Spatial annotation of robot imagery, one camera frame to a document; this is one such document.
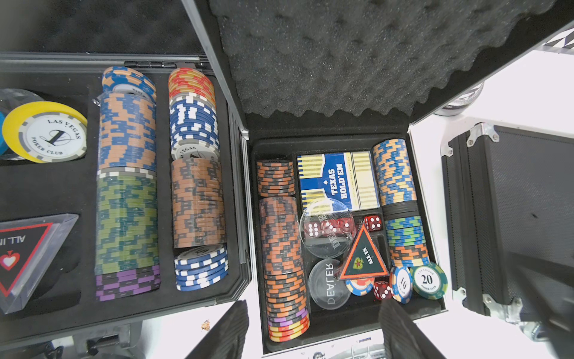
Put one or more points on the chip row blue green purple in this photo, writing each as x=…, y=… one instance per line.
x=126, y=249

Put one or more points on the small silver poker case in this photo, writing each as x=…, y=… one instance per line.
x=345, y=91

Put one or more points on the large black poker case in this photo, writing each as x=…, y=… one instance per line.
x=59, y=49

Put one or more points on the yellow blue card deck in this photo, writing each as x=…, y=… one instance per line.
x=348, y=177

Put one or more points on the blue 10 poker chip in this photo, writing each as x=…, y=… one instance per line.
x=402, y=284

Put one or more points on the orange black chip row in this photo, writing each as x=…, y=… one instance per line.
x=286, y=298

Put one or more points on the black carbon poker case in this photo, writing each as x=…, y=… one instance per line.
x=506, y=191

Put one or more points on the yellow 1 poker chip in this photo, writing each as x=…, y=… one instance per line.
x=46, y=132

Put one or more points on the black red triangle plaque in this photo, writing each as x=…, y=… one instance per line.
x=363, y=259

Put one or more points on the poker chip row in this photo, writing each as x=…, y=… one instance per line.
x=402, y=222

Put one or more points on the red translucent die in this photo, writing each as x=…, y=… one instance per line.
x=374, y=223
x=312, y=229
x=382, y=290

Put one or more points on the clear all-in triangle plaque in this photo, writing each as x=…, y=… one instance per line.
x=28, y=247

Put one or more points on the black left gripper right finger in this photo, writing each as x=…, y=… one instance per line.
x=402, y=337

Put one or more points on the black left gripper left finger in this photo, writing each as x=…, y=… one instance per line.
x=226, y=339

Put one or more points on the green 20 poker chip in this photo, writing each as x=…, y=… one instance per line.
x=429, y=281

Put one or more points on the clear acrylic dealer button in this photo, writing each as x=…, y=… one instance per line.
x=338, y=228

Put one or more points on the chip row red blue brown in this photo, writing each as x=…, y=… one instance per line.
x=197, y=189

